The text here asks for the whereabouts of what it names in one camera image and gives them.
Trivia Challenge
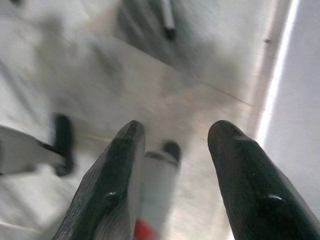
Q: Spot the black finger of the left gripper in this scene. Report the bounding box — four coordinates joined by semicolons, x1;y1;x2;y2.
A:
51;113;75;177

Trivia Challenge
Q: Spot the white robot right leg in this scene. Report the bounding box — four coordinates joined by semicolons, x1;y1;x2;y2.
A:
136;141;182;240

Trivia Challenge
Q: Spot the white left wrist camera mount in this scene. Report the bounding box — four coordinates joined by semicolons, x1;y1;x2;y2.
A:
0;124;63;176

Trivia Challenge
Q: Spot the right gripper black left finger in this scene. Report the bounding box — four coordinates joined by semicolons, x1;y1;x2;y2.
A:
58;119;146;240

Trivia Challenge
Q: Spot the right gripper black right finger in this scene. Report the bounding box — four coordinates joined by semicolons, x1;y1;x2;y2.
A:
207;119;320;240

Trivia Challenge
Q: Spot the white plastic folding table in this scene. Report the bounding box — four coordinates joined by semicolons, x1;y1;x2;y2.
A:
159;0;176;40

